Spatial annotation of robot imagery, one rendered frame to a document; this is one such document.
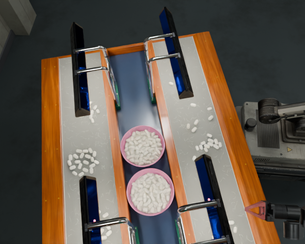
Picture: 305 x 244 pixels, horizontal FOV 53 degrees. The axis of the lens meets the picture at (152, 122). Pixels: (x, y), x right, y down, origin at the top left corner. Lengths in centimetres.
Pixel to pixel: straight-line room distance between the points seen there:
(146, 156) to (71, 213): 53
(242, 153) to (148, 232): 70
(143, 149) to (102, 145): 25
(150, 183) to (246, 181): 54
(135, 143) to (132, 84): 48
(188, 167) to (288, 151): 77
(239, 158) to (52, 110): 121
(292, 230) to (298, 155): 101
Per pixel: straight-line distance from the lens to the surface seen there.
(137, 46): 228
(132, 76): 219
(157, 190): 177
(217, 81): 206
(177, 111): 195
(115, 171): 180
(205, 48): 222
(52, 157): 193
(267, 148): 223
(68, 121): 203
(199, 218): 174
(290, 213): 133
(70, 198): 184
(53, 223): 182
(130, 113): 203
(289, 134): 226
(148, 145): 186
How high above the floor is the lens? 245
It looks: 63 degrees down
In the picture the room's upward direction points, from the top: 7 degrees counter-clockwise
